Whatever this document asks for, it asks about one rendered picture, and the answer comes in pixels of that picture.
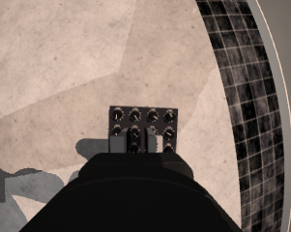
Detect black knob box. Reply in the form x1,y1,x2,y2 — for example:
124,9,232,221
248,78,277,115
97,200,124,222
108,105,178,153

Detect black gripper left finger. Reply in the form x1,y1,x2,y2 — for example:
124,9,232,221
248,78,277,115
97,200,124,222
110,128,131,153

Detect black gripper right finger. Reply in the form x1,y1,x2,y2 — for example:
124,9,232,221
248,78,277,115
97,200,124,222
144,128,162,153

